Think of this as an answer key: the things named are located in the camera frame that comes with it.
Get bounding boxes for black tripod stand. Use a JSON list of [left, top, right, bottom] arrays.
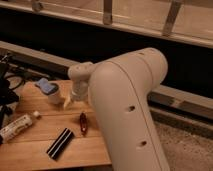
[[0, 55, 19, 129]]

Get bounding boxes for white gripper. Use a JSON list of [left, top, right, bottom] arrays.
[[63, 81, 88, 109]]

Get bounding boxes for metal railing frame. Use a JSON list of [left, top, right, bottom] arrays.
[[0, 0, 213, 49]]

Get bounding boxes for blue sponge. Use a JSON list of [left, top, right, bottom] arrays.
[[35, 78, 58, 95]]

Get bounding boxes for white tube with cap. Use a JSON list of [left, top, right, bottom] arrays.
[[0, 111, 41, 144]]

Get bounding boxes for white cup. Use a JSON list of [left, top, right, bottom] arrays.
[[48, 83, 62, 104]]

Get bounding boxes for black white striped block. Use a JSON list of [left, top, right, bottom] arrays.
[[46, 128, 74, 160]]

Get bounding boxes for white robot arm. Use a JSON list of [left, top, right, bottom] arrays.
[[64, 48, 170, 171]]

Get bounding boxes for black cable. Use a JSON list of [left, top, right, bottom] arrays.
[[4, 73, 25, 92]]

